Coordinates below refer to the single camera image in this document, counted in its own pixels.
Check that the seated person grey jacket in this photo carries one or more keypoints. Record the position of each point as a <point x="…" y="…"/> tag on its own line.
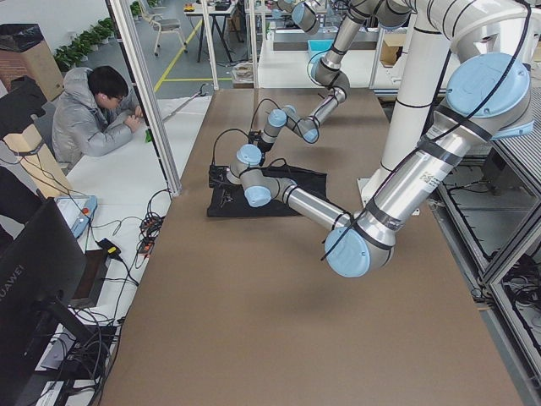
<point x="96" y="114"/>

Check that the cardboard box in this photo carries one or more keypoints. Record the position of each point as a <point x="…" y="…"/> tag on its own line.
<point x="24" y="51"/>

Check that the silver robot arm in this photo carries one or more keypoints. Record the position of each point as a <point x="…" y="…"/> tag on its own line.
<point x="324" y="67"/>
<point x="466" y="82"/>

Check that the blue grey teach pendant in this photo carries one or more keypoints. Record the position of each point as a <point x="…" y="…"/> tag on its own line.
<point x="77" y="211"/>

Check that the long metal rod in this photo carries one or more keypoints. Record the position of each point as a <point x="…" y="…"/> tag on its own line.
<point x="200" y="93"/>

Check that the aluminium frame striped table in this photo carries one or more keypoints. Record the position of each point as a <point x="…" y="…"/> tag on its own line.
<point x="489" y="210"/>

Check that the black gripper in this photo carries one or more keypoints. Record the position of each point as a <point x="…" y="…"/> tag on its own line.
<point x="265" y="147"/>
<point x="224" y="189"/>

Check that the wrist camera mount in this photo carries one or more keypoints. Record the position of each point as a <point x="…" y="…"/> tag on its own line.
<point x="254" y="136"/>

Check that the grey orange usb hub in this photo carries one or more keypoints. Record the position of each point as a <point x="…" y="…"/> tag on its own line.
<point x="145" y="247"/>
<point x="151" y="226"/>

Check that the aluminium frame post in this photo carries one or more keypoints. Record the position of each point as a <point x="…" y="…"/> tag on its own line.
<point x="126" y="33"/>

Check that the black huawei monitor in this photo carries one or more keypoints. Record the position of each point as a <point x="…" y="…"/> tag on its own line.
<point x="40" y="272"/>

